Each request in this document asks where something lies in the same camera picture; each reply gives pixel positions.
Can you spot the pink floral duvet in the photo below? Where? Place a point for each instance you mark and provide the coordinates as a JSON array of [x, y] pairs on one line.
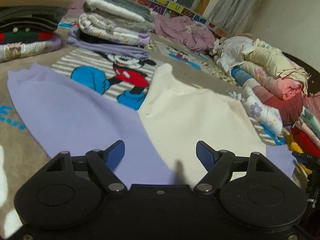
[[193, 35]]

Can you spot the grey sheer curtain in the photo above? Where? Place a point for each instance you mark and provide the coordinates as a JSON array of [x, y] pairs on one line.
[[228, 15]]

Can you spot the white purple flower blanket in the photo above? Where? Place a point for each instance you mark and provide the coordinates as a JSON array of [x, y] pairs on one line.
[[267, 116]]

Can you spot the colourful alphabet wall strip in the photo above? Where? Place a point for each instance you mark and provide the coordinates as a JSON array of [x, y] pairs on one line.
[[171, 9]]

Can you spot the white and lilac sweatshirt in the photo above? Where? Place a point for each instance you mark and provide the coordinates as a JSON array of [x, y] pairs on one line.
[[160, 138]]

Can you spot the middle folded clothes stack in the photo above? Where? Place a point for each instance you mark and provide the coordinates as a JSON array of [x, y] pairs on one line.
[[119, 27]]

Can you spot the Mickey Mouse bed blanket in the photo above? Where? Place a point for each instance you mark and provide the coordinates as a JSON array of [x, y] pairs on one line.
[[56, 198]]

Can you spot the left folded clothes stack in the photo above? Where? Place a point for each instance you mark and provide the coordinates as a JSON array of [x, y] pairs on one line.
[[28, 27]]

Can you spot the folded clothes stack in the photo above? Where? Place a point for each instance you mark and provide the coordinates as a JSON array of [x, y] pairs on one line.
[[28, 27], [119, 27]]

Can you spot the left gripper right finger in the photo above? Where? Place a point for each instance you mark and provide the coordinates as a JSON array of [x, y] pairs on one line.
[[218, 165]]

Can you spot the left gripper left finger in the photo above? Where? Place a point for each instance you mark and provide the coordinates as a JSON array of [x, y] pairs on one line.
[[102, 164]]

